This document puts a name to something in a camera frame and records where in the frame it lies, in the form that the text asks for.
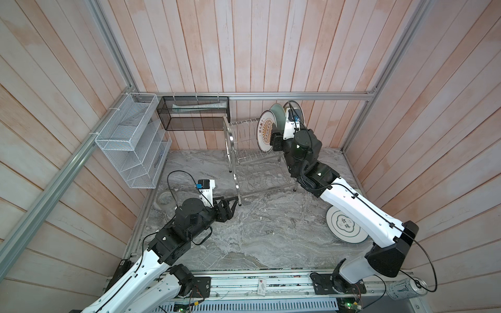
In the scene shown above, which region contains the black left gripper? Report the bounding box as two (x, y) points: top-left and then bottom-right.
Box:
(188, 196), (239, 240)

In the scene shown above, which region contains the pale green flower plate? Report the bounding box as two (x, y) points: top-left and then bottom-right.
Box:
(270, 103), (287, 131)

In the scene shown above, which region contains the small orange sunburst plate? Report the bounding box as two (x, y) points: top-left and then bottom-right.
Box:
(257, 110), (277, 153)

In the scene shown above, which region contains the large orange sunburst plate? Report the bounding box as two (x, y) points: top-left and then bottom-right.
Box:
(283, 100), (304, 127)

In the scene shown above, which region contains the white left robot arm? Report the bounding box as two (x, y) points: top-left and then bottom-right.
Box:
(84, 196), (238, 312)

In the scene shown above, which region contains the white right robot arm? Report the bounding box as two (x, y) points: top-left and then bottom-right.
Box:
(270, 127), (419, 293)

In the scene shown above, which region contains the steel two-tier dish rack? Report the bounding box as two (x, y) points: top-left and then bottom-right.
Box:
(223, 117), (299, 205)

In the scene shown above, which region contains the white plate with cloud outline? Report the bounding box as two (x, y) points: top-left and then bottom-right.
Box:
(326, 206), (369, 244)

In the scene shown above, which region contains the black remote-like device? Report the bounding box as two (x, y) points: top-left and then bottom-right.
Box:
(105, 260), (133, 292)

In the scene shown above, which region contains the silver drink can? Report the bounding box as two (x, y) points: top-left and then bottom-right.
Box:
(387, 277), (428, 301)

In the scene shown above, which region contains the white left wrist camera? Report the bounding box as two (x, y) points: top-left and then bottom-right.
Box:
(196, 179), (215, 207)

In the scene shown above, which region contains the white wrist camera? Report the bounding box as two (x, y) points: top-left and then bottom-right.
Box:
(196, 179), (215, 207)
(283, 120), (301, 140)

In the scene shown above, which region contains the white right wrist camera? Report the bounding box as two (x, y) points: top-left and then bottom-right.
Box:
(283, 120), (301, 140)

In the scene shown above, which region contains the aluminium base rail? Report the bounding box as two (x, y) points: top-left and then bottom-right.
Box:
(124, 269), (416, 313)

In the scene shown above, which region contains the white wire mesh shelf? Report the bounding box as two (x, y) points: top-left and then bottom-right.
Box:
(95, 93), (172, 189)

